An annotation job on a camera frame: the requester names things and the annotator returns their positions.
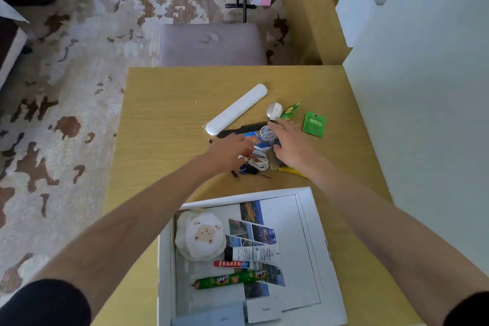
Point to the person's right thumb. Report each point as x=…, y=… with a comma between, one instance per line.
x=279, y=150

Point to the key with black head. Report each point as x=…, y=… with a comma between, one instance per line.
x=250, y=170

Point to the beige and brown patterned rug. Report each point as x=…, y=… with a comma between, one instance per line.
x=76, y=89

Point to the grey-blue flat packet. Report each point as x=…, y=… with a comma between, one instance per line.
x=210, y=317

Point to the white sheet with photos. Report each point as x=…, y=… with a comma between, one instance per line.
x=294, y=245

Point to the person's right hand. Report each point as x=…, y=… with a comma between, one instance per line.
x=298, y=150

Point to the small white box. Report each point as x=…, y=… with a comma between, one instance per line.
x=263, y=309

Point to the yellow wooden bench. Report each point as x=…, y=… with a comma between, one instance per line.
x=311, y=12

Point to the person's right forearm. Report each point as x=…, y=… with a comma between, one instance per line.
x=386, y=234

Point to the person's left fingers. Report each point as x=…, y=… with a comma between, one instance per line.
x=244, y=142

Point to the white storage box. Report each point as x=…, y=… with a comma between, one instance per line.
x=355, y=8

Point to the yellow flat packet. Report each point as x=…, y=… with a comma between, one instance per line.
x=292, y=172

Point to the green and yellow sachet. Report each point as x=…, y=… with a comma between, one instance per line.
x=290, y=111

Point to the black comb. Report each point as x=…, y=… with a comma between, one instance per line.
x=240, y=129

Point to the white round earbud case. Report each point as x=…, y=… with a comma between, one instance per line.
x=274, y=111

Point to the blue printed card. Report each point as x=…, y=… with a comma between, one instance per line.
x=258, y=141

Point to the white cream tube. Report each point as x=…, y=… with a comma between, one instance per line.
x=252, y=254

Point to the person's left hand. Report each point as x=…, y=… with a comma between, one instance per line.
x=225, y=154

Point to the green square packet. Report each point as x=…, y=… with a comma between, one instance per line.
x=314, y=124

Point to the dark wooden furniture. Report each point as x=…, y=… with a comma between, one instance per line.
x=9, y=47

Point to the red and white tube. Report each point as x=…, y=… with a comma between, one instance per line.
x=231, y=264

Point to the long white plastic case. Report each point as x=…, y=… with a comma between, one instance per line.
x=236, y=110

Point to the open white cardboard box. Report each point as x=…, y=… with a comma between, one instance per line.
x=324, y=260

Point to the person's left forearm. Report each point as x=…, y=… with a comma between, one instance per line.
x=133, y=222

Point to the green wrapped sausage stick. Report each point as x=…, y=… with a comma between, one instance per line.
x=229, y=280

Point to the grey-purple cushioned stool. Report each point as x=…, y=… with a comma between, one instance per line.
x=212, y=45

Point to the white round sheep pouch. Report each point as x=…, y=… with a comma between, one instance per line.
x=200, y=236

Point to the black sleeve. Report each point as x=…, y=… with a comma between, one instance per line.
x=470, y=312
x=42, y=304

